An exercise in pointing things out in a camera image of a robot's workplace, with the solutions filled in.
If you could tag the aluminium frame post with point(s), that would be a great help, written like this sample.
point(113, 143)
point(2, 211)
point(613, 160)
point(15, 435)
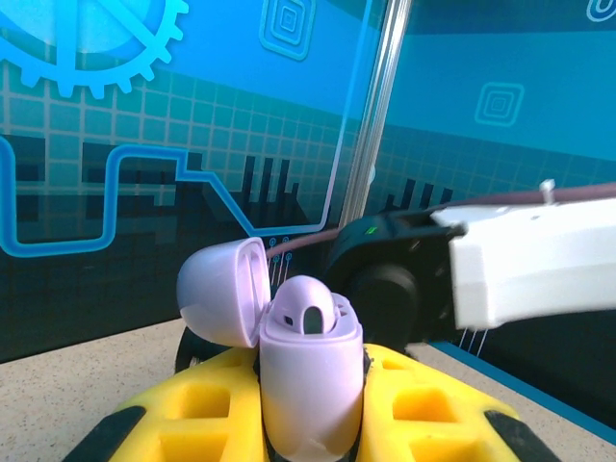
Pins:
point(380, 96)

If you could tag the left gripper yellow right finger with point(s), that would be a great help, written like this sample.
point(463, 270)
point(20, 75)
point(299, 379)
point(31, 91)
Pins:
point(375, 433)

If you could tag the blue table side strip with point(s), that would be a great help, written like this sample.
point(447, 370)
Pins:
point(529, 390)

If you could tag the purple earbud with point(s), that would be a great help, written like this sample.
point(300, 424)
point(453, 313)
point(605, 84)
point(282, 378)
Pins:
point(303, 293)

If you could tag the purple round earbud case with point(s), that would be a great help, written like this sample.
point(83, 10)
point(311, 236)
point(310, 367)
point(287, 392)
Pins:
point(308, 375)

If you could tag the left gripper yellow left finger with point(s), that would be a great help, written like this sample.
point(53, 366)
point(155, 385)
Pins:
point(192, 409)

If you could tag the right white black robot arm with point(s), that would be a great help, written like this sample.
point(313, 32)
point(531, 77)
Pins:
point(529, 260)

